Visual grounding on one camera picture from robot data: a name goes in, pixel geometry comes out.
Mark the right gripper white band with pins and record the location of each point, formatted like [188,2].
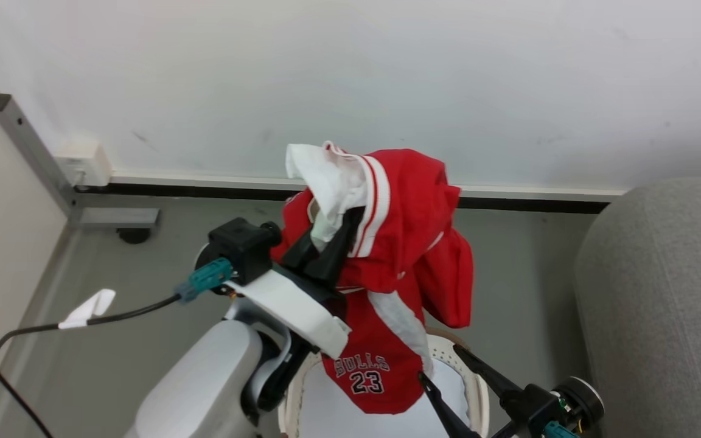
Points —
[530,407]

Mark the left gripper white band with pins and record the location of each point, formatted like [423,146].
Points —
[292,310]

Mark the red Bulls 23 jersey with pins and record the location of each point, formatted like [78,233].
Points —
[408,231]

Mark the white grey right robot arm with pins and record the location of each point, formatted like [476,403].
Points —
[585,398]

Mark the white perforated laundry basket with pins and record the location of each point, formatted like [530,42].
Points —
[475,395]

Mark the white black baseboard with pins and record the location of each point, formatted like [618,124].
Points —
[204,185]

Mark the grey fabric sofa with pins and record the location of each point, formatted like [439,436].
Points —
[661,292]

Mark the black round frame foot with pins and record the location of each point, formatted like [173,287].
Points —
[134,235]

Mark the white wall box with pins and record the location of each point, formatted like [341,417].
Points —
[86,164]

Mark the grey metal frame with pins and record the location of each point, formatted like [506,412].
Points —
[40,158]

